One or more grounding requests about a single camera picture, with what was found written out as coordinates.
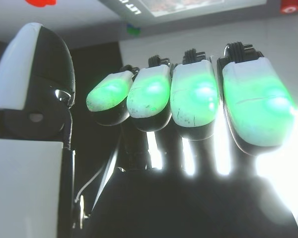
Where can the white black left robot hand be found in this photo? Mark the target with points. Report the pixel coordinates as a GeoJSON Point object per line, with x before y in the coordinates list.
{"type": "Point", "coordinates": [164, 210]}

